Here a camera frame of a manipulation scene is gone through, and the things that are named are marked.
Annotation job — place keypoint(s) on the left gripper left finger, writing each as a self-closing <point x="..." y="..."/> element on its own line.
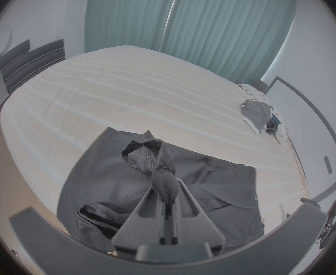
<point x="139" y="228"/>

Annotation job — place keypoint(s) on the white garment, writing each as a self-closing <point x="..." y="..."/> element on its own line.
<point x="281" y="133"/>

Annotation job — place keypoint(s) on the blue-green curtain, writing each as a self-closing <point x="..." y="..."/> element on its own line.
<point x="128" y="16"/>
<point x="228" y="30"/>

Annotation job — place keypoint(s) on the bed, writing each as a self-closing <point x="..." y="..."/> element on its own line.
<point x="128" y="96"/>

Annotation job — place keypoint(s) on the grey garment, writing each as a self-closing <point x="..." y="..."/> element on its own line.
<point x="256" y="115"/>

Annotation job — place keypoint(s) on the grey bedside table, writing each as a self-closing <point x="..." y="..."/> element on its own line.
<point x="259" y="84"/>

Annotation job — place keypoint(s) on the white printed pillow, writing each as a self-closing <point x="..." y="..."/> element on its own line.
<point x="253" y="92"/>

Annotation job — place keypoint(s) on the black T-shirt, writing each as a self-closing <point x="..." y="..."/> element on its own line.
<point x="105" y="176"/>

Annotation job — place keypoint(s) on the black chest of drawers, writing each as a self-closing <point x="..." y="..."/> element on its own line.
<point x="27" y="64"/>

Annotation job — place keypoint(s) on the black shiny garment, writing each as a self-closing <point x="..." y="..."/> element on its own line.
<point x="271" y="127"/>

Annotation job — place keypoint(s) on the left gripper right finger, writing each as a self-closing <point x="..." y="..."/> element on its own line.
<point x="196" y="228"/>

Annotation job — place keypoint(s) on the dark blue garment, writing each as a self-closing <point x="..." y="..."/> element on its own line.
<point x="275" y="119"/>

